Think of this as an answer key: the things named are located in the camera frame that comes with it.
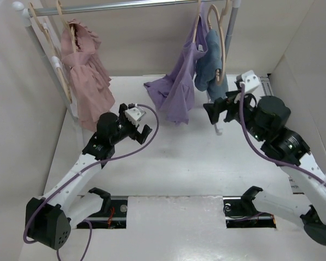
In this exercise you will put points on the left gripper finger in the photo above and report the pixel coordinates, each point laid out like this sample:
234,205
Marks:
142,137
123,107

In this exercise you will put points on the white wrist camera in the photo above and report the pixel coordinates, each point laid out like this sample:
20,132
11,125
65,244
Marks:
248,81
135,115

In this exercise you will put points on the aluminium rail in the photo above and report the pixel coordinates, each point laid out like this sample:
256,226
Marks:
266,86

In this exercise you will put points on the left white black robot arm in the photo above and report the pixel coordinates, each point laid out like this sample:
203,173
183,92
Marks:
50,218

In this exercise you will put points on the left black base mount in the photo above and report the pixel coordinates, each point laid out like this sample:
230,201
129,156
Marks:
108,212

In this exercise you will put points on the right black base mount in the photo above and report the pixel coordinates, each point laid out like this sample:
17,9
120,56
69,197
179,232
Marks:
240,211

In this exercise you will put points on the purple t shirt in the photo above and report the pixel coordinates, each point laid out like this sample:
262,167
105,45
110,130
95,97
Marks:
174,94

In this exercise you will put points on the wooden hanger with pink dress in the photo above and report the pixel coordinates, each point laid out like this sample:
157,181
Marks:
70,32

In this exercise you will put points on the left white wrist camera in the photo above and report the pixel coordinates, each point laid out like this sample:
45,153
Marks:
135,115

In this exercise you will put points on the white clothes rack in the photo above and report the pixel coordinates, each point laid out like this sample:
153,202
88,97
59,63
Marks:
26,16

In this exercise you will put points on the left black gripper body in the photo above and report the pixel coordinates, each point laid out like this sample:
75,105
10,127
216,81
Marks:
125,129

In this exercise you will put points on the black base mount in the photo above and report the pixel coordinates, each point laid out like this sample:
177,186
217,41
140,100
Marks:
240,211
108,212

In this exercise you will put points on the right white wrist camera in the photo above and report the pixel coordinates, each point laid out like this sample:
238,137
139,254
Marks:
248,81

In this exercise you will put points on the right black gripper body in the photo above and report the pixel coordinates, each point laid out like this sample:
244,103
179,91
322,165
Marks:
232,107

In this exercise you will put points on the blue garment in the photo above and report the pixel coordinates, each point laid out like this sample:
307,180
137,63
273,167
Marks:
206,67

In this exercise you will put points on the pink dress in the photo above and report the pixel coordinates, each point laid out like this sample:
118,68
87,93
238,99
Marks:
90,81

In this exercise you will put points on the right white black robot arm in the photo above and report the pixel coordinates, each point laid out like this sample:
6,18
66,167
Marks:
291,154

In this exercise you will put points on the wooden hanger with blue garment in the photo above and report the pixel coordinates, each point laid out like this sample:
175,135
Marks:
219,73

